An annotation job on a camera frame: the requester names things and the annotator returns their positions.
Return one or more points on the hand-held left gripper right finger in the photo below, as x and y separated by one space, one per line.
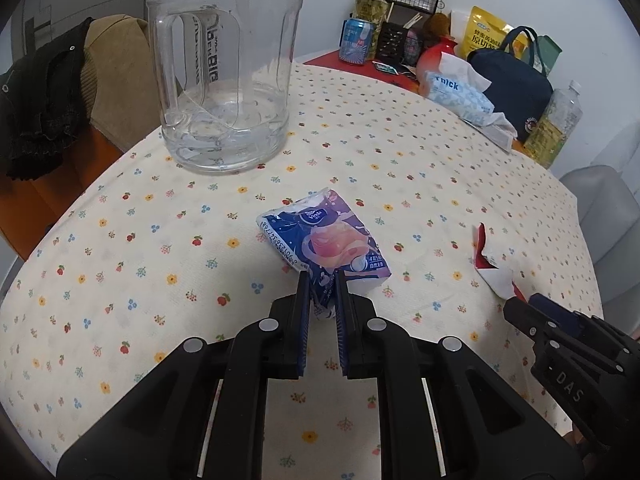
342 330

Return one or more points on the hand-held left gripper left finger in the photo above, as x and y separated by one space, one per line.
302 325

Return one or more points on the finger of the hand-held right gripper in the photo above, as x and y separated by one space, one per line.
525 317
560 312

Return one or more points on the red and white wrapper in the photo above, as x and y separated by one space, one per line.
492 270

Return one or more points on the blue tissue packet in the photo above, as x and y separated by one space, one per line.
325 240

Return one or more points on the grey chair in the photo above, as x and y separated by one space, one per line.
605 200

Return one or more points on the clear bottle with yellow drink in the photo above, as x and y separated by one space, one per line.
552 130

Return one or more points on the navy lunch bag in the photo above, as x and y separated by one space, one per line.
515 90

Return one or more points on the blue and white tissue box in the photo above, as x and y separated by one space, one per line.
460 97

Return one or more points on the green carton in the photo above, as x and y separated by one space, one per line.
550 55

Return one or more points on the large clear water jug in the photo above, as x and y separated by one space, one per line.
225 75

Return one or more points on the small green sachet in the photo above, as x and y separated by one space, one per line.
386 67

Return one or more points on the red jar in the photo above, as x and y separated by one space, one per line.
430 62

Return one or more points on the blue drink can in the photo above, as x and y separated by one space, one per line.
356 42

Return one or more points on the black pen holder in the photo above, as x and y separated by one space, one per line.
391 44

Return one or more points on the yellow snack bag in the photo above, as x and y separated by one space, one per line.
485 30

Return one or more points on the patterned pouch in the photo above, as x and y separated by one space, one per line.
414 47

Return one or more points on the brown plush toy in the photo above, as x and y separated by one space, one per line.
439 27

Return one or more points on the yellow tea bottle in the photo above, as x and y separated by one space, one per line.
372 15

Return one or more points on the wooden chopsticks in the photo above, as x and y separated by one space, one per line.
414 20

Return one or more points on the black garment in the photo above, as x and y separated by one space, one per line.
40 105

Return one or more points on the grey door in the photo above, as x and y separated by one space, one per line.
30 5

